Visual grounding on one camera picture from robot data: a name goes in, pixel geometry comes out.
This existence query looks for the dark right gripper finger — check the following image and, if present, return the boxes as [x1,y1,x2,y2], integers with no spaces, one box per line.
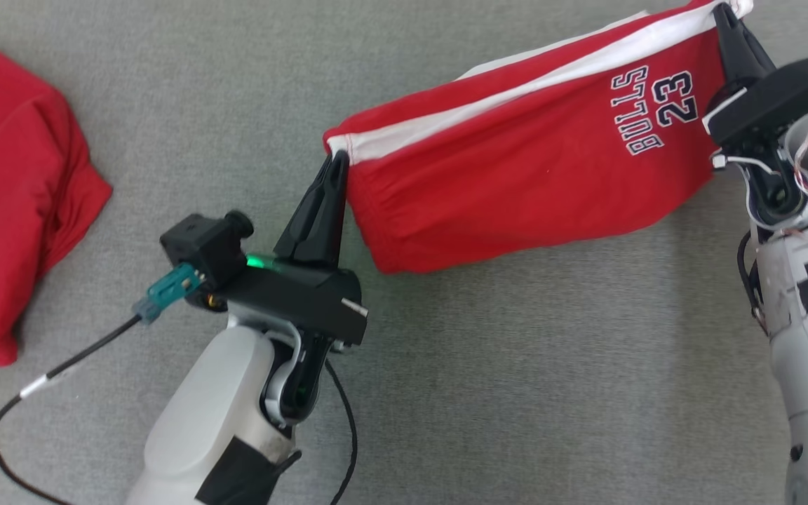
[725,4,776,84]
[713,4,753,100]

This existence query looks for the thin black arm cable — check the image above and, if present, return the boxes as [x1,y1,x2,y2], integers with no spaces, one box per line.
[321,356,360,505]

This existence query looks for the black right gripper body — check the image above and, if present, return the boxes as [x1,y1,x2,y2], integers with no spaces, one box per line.
[702,49,808,148]

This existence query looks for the red white-sleeved Bulls jersey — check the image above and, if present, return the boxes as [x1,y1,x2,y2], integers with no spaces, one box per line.
[0,39,114,422]

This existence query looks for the red Bulls basketball shorts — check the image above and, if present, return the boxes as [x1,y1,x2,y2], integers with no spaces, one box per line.
[323,0,755,275]

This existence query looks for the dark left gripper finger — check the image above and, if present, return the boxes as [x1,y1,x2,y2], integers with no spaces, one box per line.
[320,152,350,268]
[274,153,339,264]

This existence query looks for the grey fabric sofa cushion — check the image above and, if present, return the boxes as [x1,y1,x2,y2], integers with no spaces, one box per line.
[0,0,808,505]

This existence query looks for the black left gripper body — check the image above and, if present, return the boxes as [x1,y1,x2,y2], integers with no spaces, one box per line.
[215,256,368,346]

